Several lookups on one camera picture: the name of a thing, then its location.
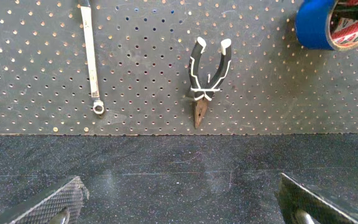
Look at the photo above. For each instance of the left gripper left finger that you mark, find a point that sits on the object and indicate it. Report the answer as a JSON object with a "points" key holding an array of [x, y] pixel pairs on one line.
{"points": [[51, 202]]}

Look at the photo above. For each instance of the black pegboard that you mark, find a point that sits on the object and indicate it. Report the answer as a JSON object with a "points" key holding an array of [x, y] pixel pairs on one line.
{"points": [[154, 71]]}

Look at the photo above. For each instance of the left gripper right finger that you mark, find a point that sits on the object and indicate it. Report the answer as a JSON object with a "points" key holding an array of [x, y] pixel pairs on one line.
{"points": [[309, 202]]}

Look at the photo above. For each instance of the black and white pliers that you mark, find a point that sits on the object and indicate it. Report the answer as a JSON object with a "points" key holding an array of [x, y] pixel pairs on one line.
{"points": [[200, 110]]}

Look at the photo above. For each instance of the metal hook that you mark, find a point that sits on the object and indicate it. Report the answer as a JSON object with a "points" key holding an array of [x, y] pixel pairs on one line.
{"points": [[209, 77]]}

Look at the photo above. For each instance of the roll of blue tape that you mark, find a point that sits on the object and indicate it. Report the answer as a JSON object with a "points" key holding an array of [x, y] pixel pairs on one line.
{"points": [[312, 26]]}

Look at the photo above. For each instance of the wrench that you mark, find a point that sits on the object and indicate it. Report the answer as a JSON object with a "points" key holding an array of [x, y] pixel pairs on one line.
{"points": [[90, 56]]}

